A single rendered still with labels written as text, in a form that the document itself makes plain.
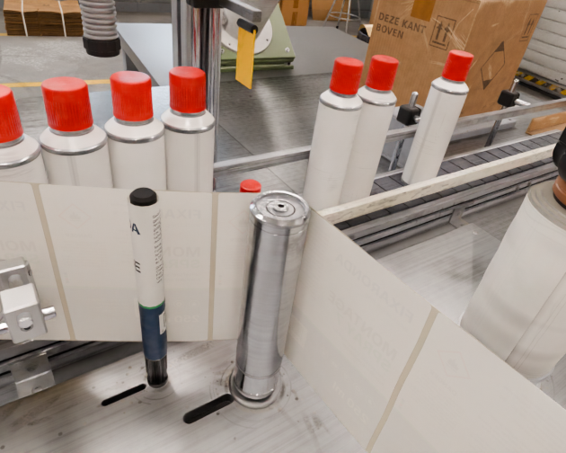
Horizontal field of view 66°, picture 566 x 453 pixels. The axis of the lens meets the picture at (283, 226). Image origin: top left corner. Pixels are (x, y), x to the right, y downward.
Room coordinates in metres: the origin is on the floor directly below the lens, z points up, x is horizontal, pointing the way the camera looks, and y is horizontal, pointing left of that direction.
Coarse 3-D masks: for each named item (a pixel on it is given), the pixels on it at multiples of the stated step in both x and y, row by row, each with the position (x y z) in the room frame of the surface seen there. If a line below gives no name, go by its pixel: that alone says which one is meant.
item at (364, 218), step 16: (512, 144) 0.87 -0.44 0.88; (528, 144) 0.88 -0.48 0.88; (544, 144) 0.89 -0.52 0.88; (448, 160) 0.74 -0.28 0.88; (464, 160) 0.75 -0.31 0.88; (480, 160) 0.76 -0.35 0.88; (496, 160) 0.77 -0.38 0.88; (544, 160) 0.81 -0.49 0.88; (400, 176) 0.65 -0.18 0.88; (496, 176) 0.70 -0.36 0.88; (448, 192) 0.62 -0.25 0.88; (400, 208) 0.55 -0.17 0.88; (336, 224) 0.48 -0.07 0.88; (352, 224) 0.49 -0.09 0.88
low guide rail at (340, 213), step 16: (512, 160) 0.70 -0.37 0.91; (528, 160) 0.74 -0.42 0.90; (448, 176) 0.61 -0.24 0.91; (464, 176) 0.62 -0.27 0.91; (480, 176) 0.65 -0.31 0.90; (384, 192) 0.53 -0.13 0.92; (400, 192) 0.53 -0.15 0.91; (416, 192) 0.55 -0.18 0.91; (432, 192) 0.58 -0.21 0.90; (336, 208) 0.47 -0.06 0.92; (352, 208) 0.48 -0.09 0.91; (368, 208) 0.50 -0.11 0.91; (384, 208) 0.52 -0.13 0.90
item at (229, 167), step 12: (516, 108) 0.84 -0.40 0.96; (528, 108) 0.85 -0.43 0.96; (540, 108) 0.88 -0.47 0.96; (552, 108) 0.91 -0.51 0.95; (468, 120) 0.74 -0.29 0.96; (480, 120) 0.76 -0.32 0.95; (492, 120) 0.79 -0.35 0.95; (396, 132) 0.63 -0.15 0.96; (408, 132) 0.64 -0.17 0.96; (252, 156) 0.48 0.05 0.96; (264, 156) 0.49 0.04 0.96; (276, 156) 0.49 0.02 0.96; (288, 156) 0.51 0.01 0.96; (300, 156) 0.52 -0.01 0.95; (216, 168) 0.44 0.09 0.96; (228, 168) 0.45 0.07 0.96; (240, 168) 0.46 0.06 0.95; (252, 168) 0.47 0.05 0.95
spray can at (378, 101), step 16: (384, 64) 0.53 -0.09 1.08; (368, 80) 0.54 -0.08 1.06; (384, 80) 0.53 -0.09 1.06; (368, 96) 0.52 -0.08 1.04; (384, 96) 0.53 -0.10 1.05; (368, 112) 0.52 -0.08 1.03; (384, 112) 0.52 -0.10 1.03; (368, 128) 0.52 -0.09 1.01; (384, 128) 0.52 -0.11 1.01; (368, 144) 0.52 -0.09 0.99; (384, 144) 0.54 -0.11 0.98; (352, 160) 0.52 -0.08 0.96; (368, 160) 0.52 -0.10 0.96; (352, 176) 0.52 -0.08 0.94; (368, 176) 0.52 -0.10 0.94; (352, 192) 0.52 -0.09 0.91; (368, 192) 0.53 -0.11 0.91
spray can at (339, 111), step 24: (336, 72) 0.50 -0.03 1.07; (360, 72) 0.50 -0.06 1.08; (336, 96) 0.49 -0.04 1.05; (336, 120) 0.48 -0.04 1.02; (312, 144) 0.50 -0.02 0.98; (336, 144) 0.48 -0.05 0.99; (312, 168) 0.49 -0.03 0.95; (336, 168) 0.49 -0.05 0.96; (312, 192) 0.49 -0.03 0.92; (336, 192) 0.49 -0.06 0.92
